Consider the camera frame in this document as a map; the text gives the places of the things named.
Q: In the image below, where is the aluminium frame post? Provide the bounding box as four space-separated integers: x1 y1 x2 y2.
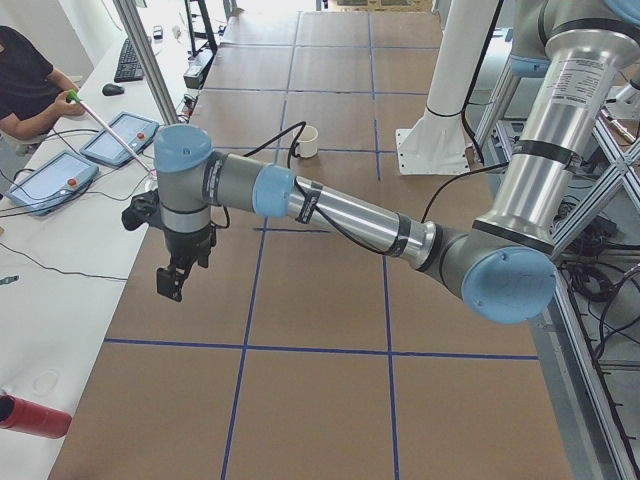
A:
113 0 188 125

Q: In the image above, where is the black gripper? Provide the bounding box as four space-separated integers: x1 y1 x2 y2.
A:
156 224 216 302

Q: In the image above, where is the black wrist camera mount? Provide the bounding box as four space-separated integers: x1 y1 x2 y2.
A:
121 189 163 231

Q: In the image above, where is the red bottle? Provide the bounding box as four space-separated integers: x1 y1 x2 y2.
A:
1 395 72 439

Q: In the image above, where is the person's hand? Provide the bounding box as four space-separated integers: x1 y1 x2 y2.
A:
52 90 85 117

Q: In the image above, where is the white mug black handle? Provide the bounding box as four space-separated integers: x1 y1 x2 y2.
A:
293 125 319 159

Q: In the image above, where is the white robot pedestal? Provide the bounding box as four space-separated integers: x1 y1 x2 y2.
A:
396 0 500 175

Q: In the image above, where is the near blue teach pendant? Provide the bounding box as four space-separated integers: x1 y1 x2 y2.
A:
6 150 99 215

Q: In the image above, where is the white side table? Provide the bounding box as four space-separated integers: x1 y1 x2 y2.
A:
1 1 188 479

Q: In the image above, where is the blue teach pendant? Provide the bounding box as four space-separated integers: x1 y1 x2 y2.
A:
80 112 159 167
6 150 99 215

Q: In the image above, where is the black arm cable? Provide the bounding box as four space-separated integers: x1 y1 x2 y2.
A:
214 121 509 256

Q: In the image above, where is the black keyboard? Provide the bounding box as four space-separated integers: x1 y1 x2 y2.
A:
114 38 144 83

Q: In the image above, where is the white grabber stick green handle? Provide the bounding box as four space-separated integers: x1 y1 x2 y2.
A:
74 90 157 180

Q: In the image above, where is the black computer mouse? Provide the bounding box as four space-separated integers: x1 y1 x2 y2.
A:
102 83 125 97

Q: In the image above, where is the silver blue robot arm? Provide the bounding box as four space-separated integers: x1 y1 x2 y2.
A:
152 1 639 324

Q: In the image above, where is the person in black shirt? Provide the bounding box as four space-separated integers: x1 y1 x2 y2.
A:
1 26 78 141

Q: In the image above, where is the far blue teach pendant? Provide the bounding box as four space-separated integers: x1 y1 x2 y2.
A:
80 112 159 167

